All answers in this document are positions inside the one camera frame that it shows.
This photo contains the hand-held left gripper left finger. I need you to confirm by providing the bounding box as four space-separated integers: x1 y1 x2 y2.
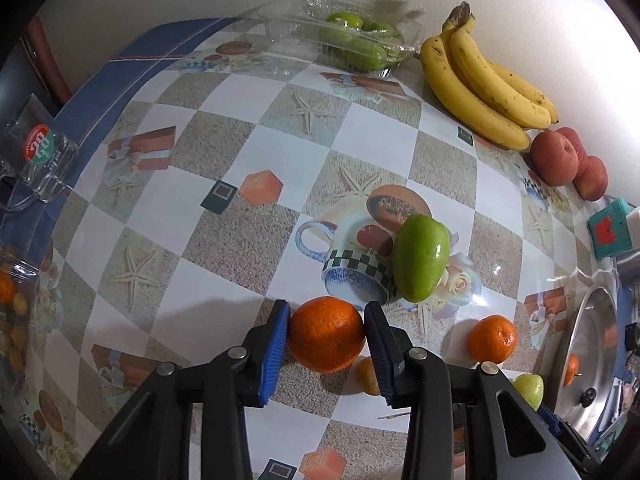
72 299 292 480

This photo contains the checkered printed tablecloth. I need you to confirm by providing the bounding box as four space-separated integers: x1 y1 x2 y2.
0 16 640 480

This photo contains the red-brown chair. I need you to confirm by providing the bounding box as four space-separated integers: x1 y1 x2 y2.
22 15 73 107

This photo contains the red apple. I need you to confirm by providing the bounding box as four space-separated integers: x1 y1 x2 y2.
556 126 590 178
530 130 580 187
572 156 609 202

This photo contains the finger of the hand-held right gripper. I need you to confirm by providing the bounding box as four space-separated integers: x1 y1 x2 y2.
540 404 601 467

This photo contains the stainless steel bowl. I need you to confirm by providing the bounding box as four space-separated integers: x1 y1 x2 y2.
542 280 626 446

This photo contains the small green apple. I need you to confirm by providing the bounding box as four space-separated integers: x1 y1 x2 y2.
511 373 545 411

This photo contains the clear plastic container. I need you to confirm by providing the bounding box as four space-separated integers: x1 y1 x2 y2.
257 0 426 79

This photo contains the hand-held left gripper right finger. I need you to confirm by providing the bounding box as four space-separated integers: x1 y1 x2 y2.
364 301 583 480

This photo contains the teal box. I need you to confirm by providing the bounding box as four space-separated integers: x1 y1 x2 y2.
587 197 636 261

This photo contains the glass mug with round logo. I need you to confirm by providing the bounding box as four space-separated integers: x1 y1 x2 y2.
0 92 81 212

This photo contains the small orange kumquat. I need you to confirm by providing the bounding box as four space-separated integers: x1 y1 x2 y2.
355 355 383 396

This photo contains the green oblong fruit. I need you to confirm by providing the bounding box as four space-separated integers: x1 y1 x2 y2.
320 27 389 72
362 19 402 37
327 11 365 31
391 213 452 303

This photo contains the yellow banana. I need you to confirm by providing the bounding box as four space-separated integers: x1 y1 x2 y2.
445 2 552 129
492 61 559 125
420 35 532 152

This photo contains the large orange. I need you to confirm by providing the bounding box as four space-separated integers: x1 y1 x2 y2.
289 296 366 373

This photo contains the white power socket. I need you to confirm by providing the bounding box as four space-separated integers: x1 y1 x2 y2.
625 205 640 251

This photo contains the clear bag of small fruits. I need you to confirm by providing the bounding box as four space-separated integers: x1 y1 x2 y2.
0 240 53 393

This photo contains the small orange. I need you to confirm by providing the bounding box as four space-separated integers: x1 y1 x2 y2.
467 314 518 365

